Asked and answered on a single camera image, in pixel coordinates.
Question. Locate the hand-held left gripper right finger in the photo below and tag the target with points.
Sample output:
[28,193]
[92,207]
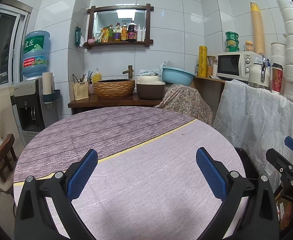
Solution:
[211,175]

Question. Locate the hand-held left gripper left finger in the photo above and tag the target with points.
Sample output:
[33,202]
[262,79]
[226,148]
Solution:
[82,173]

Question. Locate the black trash bin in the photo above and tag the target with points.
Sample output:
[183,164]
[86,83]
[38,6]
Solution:
[246,160]

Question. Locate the purple woodgrain tablecloth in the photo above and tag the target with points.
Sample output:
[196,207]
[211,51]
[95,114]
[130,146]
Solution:
[99,127]

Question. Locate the white plastic sheet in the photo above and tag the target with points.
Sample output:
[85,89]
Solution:
[251,115]

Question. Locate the red paper cup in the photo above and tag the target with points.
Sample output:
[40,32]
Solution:
[277,78]

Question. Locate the dark wooden counter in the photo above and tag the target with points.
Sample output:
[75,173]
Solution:
[116,102]

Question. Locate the floral patterned cloth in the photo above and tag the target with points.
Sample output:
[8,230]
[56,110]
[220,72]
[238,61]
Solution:
[186,100]

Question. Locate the beige chopstick holder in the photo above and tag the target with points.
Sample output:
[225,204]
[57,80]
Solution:
[80,91]

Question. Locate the light wooden shelf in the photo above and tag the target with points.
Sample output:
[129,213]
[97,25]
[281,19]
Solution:
[206,92]

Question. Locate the white thermos kettle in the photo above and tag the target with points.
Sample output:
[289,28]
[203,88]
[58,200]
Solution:
[255,75]

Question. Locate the small wooden stool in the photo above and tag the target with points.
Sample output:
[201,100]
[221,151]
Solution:
[1,152]

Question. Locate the pink patterned small bottle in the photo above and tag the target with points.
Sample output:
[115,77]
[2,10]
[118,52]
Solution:
[91,88]

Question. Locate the grey water dispenser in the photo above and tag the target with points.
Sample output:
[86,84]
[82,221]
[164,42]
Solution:
[26,105]

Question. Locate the woven pattern wash basin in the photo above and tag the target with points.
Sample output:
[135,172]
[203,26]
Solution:
[114,90]

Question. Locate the dark chopsticks bundle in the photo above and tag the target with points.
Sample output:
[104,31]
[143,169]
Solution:
[82,78]

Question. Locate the stack of white cups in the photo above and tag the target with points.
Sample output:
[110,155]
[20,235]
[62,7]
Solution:
[278,52]

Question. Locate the white paper cup dispenser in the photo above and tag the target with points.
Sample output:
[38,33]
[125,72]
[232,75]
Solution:
[47,83]

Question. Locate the yellow soap pump bottle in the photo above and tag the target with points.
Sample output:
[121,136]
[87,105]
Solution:
[97,78]

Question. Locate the light blue plastic basin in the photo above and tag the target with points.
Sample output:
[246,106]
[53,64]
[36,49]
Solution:
[176,76]

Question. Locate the brown white rice cooker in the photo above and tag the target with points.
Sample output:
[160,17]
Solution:
[150,90]

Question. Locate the glass jar with beans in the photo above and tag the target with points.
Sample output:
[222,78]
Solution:
[210,70]

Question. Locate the small clear bottle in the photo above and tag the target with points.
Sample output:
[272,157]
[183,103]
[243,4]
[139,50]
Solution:
[196,70]

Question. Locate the white microwave oven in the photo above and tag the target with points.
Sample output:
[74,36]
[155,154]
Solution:
[229,65]

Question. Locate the jar with orange contents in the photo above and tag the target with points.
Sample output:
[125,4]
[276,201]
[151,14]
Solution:
[249,47]

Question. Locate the bamboo style faucet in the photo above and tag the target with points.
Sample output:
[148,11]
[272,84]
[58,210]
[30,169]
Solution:
[129,71]

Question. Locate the yellow wrap roll box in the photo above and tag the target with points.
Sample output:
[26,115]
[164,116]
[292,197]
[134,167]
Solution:
[202,61]

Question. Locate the green instant noodle bowl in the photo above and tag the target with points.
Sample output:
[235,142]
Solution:
[232,35]
[232,43]
[232,49]

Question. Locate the light blue towel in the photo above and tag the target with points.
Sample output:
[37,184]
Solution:
[147,72]

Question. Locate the tall paper cup stack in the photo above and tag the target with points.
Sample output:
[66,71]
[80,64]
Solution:
[257,27]

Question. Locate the blue water jug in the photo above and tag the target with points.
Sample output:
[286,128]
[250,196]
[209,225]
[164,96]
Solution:
[35,52]

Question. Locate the small pink bowl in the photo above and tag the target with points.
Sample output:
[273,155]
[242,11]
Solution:
[91,41]

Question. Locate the yellow green pouch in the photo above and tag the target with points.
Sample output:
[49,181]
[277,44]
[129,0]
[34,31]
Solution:
[103,36]

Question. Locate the row of condiment bottles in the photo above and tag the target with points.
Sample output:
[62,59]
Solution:
[131,32]

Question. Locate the wooden framed mirror shelf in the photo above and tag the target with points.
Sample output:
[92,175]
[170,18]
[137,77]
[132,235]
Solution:
[119,17]

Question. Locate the green wall tissue pack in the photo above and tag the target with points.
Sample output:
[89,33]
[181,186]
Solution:
[77,36]

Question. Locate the window with white frame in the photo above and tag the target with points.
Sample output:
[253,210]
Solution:
[1,47]

